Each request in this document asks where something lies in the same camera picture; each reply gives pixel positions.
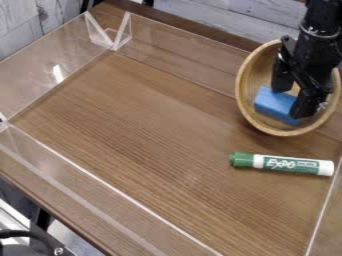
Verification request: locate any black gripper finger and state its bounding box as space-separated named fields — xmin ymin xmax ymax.
xmin=271 ymin=59 xmax=294 ymax=93
xmin=290 ymin=89 xmax=327 ymax=119

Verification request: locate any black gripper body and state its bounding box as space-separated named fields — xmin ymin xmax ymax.
xmin=277 ymin=23 xmax=342 ymax=94

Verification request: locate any blue foam block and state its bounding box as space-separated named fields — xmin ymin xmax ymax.
xmin=254 ymin=86 xmax=299 ymax=126

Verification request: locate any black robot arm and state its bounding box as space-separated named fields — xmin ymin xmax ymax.
xmin=271 ymin=0 xmax=342 ymax=119

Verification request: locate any brown wooden bowl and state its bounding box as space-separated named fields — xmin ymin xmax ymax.
xmin=235 ymin=39 xmax=342 ymax=137

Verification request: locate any green Expo marker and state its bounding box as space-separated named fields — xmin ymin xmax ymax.
xmin=228 ymin=152 xmax=335 ymax=177

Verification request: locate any black metal bracket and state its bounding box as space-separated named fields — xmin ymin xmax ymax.
xmin=43 ymin=233 xmax=78 ymax=256

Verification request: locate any black cable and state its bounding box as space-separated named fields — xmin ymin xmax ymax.
xmin=0 ymin=228 xmax=48 ymax=256

